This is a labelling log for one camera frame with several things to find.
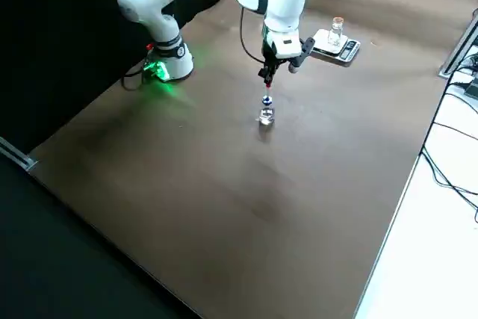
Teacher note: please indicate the silver electronic balance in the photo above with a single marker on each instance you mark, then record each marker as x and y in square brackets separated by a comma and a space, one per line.
[338, 54]

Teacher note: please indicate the clear dropper bottle blue cap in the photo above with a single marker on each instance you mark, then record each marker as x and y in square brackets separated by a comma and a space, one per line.
[267, 115]

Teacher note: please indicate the aluminium profile post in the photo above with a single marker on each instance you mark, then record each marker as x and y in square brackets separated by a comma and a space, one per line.
[457, 50]

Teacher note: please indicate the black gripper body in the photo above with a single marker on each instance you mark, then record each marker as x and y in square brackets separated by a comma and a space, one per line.
[272, 59]

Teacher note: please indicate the red bulb glass dropper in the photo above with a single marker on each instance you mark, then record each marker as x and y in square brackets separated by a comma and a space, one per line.
[268, 85]

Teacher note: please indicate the aluminium table corner profile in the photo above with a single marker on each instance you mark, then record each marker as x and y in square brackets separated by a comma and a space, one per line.
[18, 156]

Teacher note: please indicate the black desk device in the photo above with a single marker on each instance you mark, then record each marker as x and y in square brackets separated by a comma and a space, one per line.
[471, 89]

